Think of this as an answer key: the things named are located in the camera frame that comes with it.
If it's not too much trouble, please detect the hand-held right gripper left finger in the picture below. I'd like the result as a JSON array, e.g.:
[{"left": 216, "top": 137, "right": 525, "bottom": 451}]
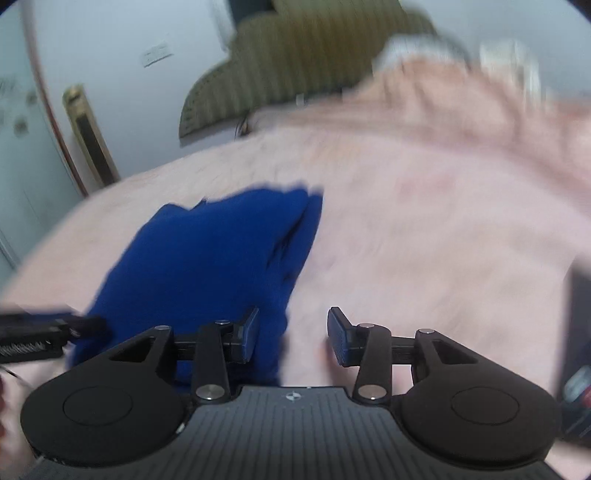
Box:
[{"left": 108, "top": 306, "right": 260, "bottom": 405}]

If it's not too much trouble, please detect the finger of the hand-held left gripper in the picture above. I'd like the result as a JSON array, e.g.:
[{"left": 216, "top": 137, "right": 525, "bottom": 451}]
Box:
[{"left": 60, "top": 314, "right": 110, "bottom": 341}]

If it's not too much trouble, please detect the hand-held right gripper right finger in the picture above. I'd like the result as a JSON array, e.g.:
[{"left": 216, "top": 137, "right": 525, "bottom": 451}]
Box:
[{"left": 327, "top": 306, "right": 482, "bottom": 405}]

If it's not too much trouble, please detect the blue garment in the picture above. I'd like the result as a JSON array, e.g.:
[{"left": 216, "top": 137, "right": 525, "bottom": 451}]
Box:
[{"left": 65, "top": 185, "right": 325, "bottom": 387}]

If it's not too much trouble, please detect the person's left hand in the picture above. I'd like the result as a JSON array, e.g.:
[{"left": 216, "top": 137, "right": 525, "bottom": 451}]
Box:
[{"left": 0, "top": 371, "right": 38, "bottom": 468}]

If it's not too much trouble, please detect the pink bed blanket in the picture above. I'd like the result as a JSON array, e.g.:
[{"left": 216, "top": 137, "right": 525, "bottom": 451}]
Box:
[{"left": 0, "top": 53, "right": 591, "bottom": 480}]

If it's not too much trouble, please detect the frosted glass door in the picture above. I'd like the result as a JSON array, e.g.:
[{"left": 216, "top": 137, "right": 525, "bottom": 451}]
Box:
[{"left": 0, "top": 4, "right": 86, "bottom": 278}]

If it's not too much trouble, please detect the dark object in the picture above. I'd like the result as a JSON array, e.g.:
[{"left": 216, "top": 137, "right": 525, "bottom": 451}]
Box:
[{"left": 560, "top": 263, "right": 591, "bottom": 446}]

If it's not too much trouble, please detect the white pillow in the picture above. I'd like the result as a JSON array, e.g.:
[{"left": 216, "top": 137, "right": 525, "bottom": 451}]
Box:
[
  {"left": 479, "top": 40, "right": 543, "bottom": 104},
  {"left": 373, "top": 34, "right": 469, "bottom": 73}
]

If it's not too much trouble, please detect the white wall switch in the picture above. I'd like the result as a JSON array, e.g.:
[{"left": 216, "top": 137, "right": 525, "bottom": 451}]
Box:
[{"left": 140, "top": 41, "right": 174, "bottom": 68}]

